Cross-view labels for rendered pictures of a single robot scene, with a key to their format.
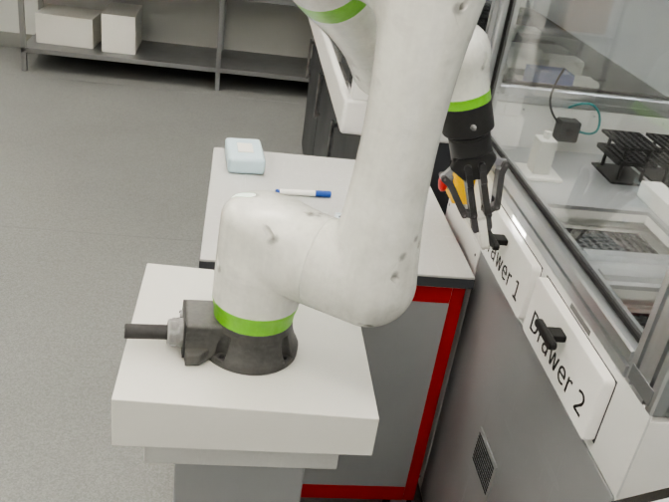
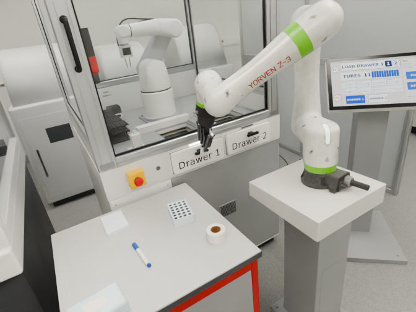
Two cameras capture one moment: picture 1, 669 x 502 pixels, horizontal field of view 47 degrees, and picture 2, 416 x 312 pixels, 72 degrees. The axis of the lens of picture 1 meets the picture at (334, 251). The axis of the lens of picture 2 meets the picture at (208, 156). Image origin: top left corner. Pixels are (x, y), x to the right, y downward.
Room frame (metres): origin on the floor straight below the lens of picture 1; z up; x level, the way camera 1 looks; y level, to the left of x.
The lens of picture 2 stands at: (1.70, 0.91, 1.48)
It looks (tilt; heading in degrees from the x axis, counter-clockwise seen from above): 25 degrees down; 252
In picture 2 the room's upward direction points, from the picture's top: 7 degrees counter-clockwise
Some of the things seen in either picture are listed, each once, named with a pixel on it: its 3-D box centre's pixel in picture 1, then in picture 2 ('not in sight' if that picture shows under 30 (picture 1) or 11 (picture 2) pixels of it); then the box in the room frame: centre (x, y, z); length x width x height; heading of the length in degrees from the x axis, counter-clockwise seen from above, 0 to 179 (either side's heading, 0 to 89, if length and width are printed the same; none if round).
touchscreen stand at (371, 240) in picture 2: not in sight; (364, 171); (0.30, -0.23, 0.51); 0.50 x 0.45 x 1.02; 57
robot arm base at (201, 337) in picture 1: (214, 328); (332, 177); (0.95, 0.16, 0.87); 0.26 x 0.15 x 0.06; 105
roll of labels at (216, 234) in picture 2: not in sight; (216, 233); (1.45, 0.14, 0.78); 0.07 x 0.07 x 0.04
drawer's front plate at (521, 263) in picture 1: (506, 255); (199, 155); (1.33, -0.33, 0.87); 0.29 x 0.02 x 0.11; 9
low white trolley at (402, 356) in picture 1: (310, 333); (164, 309); (1.69, 0.03, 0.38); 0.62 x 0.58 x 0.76; 9
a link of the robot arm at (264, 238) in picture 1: (269, 261); (319, 143); (0.96, 0.09, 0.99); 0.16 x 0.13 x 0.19; 70
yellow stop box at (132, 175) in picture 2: (459, 183); (136, 178); (1.66, -0.26, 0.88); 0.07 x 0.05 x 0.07; 9
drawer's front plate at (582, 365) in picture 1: (562, 352); (248, 137); (1.02, -0.38, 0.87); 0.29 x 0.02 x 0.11; 9
